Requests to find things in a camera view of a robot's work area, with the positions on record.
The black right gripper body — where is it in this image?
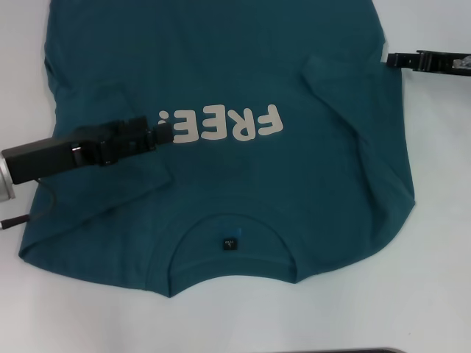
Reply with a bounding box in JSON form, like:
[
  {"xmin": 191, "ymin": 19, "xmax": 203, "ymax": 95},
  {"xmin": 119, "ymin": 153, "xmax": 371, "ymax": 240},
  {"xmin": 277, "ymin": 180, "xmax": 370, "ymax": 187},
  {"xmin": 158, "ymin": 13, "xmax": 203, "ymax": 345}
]
[{"xmin": 440, "ymin": 52, "xmax": 471, "ymax": 77}]

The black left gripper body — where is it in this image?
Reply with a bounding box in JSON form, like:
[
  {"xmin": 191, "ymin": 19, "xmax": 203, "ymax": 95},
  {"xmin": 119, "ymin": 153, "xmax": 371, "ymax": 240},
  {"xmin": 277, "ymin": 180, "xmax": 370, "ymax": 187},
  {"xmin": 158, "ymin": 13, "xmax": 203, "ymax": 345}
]
[{"xmin": 1, "ymin": 120, "xmax": 119, "ymax": 185}]

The blue FREE print t-shirt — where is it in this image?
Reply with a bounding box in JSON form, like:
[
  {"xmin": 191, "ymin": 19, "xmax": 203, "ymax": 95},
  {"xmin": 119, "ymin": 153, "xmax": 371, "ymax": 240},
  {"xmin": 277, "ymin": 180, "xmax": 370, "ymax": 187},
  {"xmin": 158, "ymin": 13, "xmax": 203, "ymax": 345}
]
[{"xmin": 17, "ymin": 0, "xmax": 417, "ymax": 298}]

